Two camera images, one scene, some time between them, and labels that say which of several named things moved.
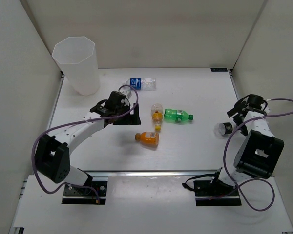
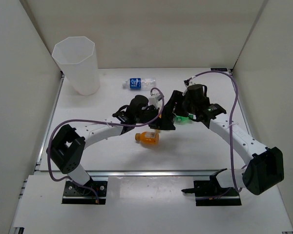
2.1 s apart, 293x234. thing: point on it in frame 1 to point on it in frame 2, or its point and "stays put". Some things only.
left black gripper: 131,119 to 156,124
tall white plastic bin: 76,57 stays put
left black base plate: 92,192 stays put
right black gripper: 236,110 to 176,97
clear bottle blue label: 141,84 stays put
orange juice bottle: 149,138 stays put
